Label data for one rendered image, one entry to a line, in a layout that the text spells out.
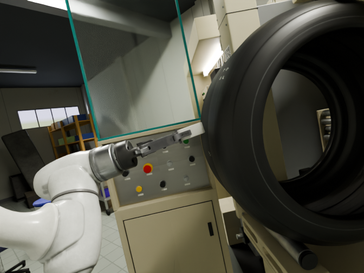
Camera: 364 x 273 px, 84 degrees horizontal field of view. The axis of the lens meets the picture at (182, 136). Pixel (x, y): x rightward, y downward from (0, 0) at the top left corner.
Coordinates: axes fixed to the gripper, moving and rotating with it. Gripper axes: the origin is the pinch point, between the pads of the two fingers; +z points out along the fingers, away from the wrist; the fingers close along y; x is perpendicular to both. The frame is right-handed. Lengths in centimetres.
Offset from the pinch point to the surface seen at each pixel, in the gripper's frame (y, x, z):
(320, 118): 38, 17, 63
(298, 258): -10.1, 35.9, 12.9
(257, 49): -11.2, -12.4, 18.3
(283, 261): -4.6, 40.1, 10.8
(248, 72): -12.1, -8.2, 14.4
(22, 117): 684, -205, -475
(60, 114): 768, -189, -390
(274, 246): 1.6, 40.2, 12.0
